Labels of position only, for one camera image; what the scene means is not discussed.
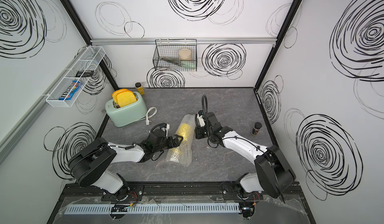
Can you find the yellow toast slice back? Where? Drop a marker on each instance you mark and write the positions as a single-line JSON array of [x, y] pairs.
[[116, 93]]

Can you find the clear bubble wrap sheet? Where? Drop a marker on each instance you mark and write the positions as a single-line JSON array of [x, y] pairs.
[[182, 155]]

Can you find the yellow toast slice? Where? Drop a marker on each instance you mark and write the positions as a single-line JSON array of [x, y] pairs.
[[125, 99], [116, 93]]

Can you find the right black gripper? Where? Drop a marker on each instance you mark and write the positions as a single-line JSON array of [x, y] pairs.
[[198, 129]]

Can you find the dark spice bottle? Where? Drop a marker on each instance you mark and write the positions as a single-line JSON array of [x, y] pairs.
[[256, 128]]

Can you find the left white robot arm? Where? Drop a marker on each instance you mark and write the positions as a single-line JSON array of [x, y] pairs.
[[90, 166]]

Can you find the blue snack packet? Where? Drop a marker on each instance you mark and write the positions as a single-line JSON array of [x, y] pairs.
[[71, 90]]

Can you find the white wire wall shelf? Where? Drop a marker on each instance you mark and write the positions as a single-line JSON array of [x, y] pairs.
[[88, 58]]

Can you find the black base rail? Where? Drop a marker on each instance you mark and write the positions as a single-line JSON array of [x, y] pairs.
[[136, 191]]

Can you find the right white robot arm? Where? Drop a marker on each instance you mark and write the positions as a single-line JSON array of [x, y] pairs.
[[273, 172]]

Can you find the mint green toaster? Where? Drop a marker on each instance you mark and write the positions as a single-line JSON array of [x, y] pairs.
[[128, 114]]

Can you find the aluminium wall rail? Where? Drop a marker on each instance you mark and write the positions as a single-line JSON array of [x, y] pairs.
[[199, 40]]

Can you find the yellow jar black lid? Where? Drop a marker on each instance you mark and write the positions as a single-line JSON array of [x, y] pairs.
[[140, 88]]

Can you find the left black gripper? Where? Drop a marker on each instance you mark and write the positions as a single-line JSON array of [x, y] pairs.
[[172, 145]]

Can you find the black wire wall basket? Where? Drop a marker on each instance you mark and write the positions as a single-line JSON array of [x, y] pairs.
[[166, 56]]

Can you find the white slotted cable duct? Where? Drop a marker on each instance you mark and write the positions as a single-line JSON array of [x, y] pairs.
[[192, 208]]

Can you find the green item in basket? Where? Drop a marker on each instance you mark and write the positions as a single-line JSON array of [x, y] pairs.
[[189, 64]]

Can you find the yellow wine glass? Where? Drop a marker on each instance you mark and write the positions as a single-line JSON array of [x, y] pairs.
[[186, 131]]

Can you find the yellow toast slice front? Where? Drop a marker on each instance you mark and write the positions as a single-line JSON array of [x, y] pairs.
[[125, 99]]

